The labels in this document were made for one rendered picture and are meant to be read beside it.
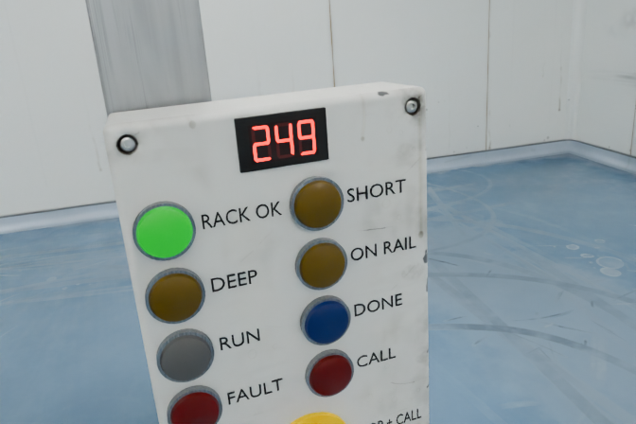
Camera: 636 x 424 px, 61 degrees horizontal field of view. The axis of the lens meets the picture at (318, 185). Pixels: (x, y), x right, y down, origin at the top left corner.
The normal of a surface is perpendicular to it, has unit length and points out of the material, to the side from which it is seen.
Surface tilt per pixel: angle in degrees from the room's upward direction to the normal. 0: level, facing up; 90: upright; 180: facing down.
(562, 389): 0
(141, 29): 90
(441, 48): 90
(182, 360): 88
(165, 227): 87
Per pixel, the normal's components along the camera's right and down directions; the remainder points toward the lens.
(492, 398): -0.07, -0.95
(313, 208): 0.28, 0.27
